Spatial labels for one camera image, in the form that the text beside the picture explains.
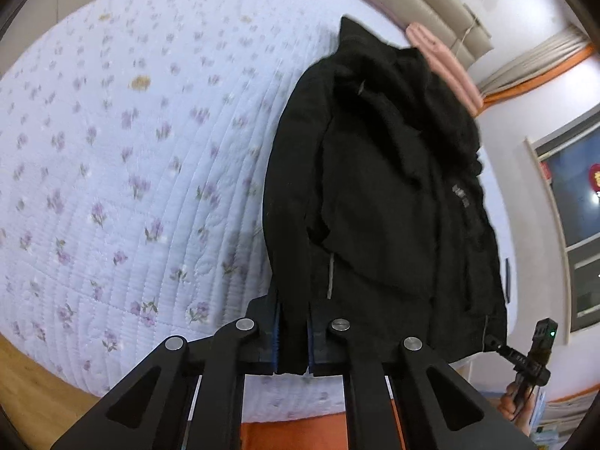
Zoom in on orange and white curtain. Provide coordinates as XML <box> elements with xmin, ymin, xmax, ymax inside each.
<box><xmin>475</xmin><ymin>23</ymin><xmax>596</xmax><ymax>106</ymax></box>

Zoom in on window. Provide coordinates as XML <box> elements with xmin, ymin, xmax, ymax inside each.
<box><xmin>524</xmin><ymin>103</ymin><xmax>600</xmax><ymax>333</ymax></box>

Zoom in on person's right hand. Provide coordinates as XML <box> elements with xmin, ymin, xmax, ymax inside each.
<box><xmin>499</xmin><ymin>377</ymin><xmax>537</xmax><ymax>437</ymax></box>

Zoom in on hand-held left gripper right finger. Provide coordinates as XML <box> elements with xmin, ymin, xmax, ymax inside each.
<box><xmin>307</xmin><ymin>304</ymin><xmax>540</xmax><ymax>450</ymax></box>

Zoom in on white cable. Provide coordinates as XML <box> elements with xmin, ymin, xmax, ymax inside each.
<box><xmin>450</xmin><ymin>14</ymin><xmax>481</xmax><ymax>52</ymax></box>

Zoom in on person's orange-clad legs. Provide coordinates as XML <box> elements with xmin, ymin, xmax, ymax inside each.
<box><xmin>239</xmin><ymin>422</ymin><xmax>350</xmax><ymax>450</ymax></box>

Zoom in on stack of papers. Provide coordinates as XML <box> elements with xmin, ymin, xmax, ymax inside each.
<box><xmin>534</xmin><ymin>384</ymin><xmax>600</xmax><ymax>446</ymax></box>

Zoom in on folded pink blanket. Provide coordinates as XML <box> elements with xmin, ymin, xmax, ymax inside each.
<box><xmin>405</xmin><ymin>22</ymin><xmax>483</xmax><ymax>116</ymax></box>

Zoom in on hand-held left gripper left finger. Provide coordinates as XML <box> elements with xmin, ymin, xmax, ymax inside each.
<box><xmin>49</xmin><ymin>297</ymin><xmax>282</xmax><ymax>450</ymax></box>

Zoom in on black hooded jacket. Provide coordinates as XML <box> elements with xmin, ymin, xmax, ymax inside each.
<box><xmin>261</xmin><ymin>15</ymin><xmax>509</xmax><ymax>376</ymax></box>

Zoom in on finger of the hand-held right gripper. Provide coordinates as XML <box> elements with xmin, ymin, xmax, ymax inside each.
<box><xmin>485</xmin><ymin>334</ymin><xmax>521</xmax><ymax>362</ymax></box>

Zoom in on bed with floral bedspread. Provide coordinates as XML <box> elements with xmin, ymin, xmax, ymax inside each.
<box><xmin>0</xmin><ymin>0</ymin><xmax>530</xmax><ymax>425</ymax></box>

